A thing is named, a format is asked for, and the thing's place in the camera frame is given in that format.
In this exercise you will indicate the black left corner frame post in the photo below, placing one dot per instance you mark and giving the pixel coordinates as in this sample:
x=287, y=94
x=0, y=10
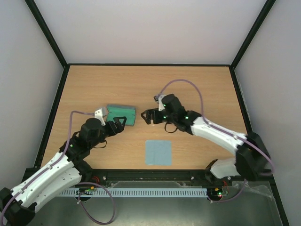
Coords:
x=31, y=4

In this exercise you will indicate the light blue slotted cable duct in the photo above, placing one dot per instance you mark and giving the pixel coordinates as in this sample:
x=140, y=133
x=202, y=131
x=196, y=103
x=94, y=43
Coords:
x=138, y=192

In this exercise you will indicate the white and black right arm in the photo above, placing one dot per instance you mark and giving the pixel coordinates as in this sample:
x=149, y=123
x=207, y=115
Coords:
x=250, y=154

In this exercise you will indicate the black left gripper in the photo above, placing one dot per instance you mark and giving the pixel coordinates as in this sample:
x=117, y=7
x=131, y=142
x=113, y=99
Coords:
x=120, y=128

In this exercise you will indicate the black right corner frame post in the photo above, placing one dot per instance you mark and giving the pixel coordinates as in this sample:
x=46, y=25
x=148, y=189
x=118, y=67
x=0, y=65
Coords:
x=252, y=32

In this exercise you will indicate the blue-grey glasses case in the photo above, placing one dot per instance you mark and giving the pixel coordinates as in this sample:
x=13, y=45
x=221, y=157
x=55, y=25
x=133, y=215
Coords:
x=122, y=111

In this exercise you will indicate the black corner frame post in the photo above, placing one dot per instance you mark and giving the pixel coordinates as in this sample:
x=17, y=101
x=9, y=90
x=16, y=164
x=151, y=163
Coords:
x=31, y=4
x=252, y=32

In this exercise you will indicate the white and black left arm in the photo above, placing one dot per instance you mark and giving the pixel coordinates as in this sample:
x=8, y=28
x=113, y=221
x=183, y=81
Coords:
x=66, y=169

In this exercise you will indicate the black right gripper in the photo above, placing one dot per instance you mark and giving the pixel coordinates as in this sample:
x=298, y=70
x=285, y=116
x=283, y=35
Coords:
x=155, y=115

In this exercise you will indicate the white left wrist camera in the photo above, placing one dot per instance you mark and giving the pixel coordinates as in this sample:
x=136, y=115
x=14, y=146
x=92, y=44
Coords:
x=100, y=114

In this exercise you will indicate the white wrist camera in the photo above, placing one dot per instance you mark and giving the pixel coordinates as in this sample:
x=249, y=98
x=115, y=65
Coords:
x=100, y=114
x=158, y=99

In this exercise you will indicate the black front mounting rail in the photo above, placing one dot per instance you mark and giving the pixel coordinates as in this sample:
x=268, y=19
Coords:
x=190, y=177

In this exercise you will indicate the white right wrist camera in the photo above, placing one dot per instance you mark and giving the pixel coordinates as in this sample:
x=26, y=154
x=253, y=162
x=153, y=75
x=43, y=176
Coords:
x=158, y=99

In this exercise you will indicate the light blue cleaning cloth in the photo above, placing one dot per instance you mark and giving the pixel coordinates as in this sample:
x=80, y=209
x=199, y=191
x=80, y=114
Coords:
x=158, y=152

